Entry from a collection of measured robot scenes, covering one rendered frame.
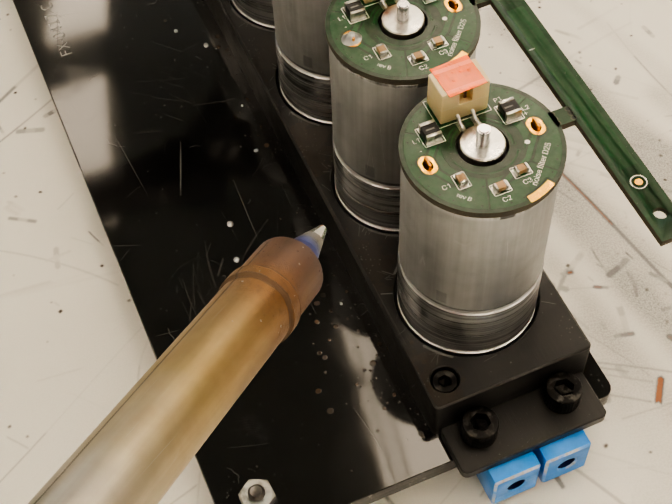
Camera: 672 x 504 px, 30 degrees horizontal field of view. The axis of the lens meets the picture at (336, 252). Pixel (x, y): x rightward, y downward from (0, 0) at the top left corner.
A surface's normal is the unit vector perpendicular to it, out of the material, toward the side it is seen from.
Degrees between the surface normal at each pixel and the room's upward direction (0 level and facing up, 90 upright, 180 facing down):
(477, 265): 90
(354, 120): 90
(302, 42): 90
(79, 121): 0
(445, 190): 0
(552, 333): 0
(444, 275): 90
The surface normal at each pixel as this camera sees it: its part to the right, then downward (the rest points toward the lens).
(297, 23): -0.56, 0.69
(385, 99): -0.25, 0.81
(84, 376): -0.03, -0.56
